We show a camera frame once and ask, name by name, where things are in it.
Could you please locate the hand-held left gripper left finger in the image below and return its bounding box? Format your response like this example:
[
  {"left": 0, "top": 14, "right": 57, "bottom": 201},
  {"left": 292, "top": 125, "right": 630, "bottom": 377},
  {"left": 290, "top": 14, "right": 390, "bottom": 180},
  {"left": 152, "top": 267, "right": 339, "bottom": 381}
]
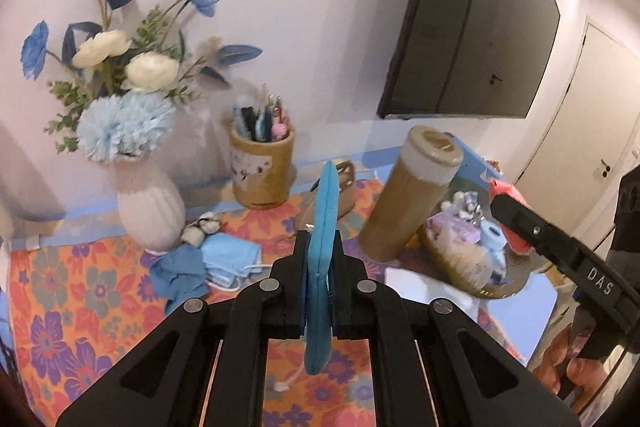
[{"left": 55, "top": 229, "right": 313, "bottom": 427}]

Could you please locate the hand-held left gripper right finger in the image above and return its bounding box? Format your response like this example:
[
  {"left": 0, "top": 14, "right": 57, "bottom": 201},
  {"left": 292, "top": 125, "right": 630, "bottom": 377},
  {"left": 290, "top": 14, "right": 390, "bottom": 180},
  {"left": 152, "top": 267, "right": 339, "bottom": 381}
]
[{"left": 327, "top": 229, "right": 583, "bottom": 427}]

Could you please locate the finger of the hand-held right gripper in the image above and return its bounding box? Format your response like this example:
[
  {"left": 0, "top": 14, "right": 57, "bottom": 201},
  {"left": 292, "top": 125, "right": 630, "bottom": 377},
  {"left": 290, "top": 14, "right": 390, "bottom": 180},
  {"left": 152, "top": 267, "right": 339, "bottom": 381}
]
[{"left": 490, "top": 194, "right": 632, "bottom": 324}]

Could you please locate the pink pouch keychain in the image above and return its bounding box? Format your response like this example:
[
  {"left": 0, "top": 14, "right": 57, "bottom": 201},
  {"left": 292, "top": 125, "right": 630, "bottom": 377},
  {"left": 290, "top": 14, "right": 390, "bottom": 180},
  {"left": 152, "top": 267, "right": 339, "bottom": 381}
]
[{"left": 487, "top": 179, "right": 536, "bottom": 255}]

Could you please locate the gold round basket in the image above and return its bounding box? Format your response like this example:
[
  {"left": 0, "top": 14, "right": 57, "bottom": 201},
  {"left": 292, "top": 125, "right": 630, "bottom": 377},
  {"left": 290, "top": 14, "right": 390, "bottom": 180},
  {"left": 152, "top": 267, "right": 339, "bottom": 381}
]
[{"left": 420, "top": 217, "right": 547, "bottom": 299}]

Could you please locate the blue drawstring bag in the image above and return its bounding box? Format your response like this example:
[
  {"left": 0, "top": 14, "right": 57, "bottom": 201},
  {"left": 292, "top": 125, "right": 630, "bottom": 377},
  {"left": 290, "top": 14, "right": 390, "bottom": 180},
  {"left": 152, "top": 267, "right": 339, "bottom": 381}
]
[{"left": 274, "top": 161, "right": 342, "bottom": 392}]

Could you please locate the person's right hand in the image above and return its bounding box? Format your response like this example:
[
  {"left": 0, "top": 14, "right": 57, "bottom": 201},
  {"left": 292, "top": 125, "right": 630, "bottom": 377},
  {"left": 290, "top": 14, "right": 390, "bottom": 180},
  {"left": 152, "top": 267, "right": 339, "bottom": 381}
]
[{"left": 537, "top": 322, "right": 626, "bottom": 414}]

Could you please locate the blue face mask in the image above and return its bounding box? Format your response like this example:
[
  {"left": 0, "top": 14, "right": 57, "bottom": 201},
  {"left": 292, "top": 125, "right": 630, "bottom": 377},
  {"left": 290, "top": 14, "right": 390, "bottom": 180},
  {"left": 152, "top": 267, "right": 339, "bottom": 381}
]
[{"left": 200, "top": 234, "right": 266, "bottom": 292}]

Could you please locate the large tissue pack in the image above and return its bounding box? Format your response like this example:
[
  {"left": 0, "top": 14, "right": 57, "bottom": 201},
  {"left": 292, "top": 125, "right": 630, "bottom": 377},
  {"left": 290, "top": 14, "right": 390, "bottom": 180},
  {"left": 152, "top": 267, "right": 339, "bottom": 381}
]
[{"left": 384, "top": 267, "right": 481, "bottom": 315}]

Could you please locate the fluffy cream plush ball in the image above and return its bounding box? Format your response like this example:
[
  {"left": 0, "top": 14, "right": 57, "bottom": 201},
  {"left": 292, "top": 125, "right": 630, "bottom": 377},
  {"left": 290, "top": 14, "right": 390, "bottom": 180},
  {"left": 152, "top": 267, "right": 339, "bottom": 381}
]
[{"left": 439, "top": 246, "right": 494, "bottom": 289}]

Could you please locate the plaid bow hair clip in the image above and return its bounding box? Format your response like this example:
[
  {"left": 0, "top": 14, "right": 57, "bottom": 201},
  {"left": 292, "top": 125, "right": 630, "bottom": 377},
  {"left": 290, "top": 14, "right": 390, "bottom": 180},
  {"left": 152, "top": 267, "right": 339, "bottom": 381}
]
[{"left": 451, "top": 191, "right": 482, "bottom": 219}]

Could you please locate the beige handbag-shaped pouch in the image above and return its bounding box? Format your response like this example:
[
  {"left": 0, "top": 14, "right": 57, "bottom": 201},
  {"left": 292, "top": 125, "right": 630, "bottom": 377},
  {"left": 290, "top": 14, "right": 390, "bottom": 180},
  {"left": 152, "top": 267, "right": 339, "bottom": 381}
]
[{"left": 292, "top": 161, "right": 357, "bottom": 230}]

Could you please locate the brown cylinder tumbler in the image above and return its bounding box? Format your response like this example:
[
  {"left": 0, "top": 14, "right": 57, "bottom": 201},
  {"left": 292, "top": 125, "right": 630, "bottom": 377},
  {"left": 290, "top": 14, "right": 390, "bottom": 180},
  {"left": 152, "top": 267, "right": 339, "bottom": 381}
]
[{"left": 359, "top": 125, "right": 465, "bottom": 260}]

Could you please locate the white door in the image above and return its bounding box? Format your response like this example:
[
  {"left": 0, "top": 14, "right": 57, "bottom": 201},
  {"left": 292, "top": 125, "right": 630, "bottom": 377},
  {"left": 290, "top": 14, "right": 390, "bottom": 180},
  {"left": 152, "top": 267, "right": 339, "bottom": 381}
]
[{"left": 515, "top": 21, "right": 640, "bottom": 233}]

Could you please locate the brown pen holder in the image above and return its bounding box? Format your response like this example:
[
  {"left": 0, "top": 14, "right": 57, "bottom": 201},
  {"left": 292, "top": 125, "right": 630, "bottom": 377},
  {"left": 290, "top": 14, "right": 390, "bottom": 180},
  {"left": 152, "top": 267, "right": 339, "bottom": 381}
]
[{"left": 228, "top": 124, "right": 297, "bottom": 209}]

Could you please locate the white black fabric bundle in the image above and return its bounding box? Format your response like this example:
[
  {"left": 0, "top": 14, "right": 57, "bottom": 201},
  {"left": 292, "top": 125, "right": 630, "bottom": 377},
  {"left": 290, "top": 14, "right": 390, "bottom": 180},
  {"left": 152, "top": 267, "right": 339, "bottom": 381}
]
[{"left": 180, "top": 213, "right": 223, "bottom": 248}]

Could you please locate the blue cloth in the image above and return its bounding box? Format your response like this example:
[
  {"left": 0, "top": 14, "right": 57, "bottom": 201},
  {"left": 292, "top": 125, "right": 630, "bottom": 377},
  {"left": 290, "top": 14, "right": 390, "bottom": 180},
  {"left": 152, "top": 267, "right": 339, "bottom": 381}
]
[{"left": 150, "top": 247, "right": 211, "bottom": 315}]

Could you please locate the bunch of pens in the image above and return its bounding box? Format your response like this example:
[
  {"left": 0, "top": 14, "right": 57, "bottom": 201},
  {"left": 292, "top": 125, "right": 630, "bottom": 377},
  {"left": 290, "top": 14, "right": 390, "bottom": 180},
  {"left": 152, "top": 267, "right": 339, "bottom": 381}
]
[{"left": 231, "top": 83, "right": 292, "bottom": 142}]

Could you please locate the white ribbed vase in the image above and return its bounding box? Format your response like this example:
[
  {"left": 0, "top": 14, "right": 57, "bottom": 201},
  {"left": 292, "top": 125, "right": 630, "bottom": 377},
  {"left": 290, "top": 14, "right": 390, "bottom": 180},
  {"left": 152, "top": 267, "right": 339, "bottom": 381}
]
[{"left": 112, "top": 154, "right": 187, "bottom": 254}]

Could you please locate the floral tablecloth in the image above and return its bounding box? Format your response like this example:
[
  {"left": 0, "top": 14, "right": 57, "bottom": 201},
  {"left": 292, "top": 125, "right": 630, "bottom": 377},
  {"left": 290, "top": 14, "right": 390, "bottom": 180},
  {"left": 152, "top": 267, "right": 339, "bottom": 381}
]
[{"left": 7, "top": 179, "right": 526, "bottom": 427}]

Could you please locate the blue and white flower bouquet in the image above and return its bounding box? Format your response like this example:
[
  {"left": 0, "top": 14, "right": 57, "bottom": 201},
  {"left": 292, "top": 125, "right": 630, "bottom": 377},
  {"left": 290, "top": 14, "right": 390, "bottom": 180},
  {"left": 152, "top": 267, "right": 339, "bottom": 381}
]
[{"left": 20, "top": 0, "right": 263, "bottom": 165}]

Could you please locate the wall television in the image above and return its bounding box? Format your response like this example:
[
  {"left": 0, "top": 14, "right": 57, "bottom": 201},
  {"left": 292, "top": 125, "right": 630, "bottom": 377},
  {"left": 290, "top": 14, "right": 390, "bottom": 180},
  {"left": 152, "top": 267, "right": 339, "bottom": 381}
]
[{"left": 376, "top": 0, "right": 561, "bottom": 120}]

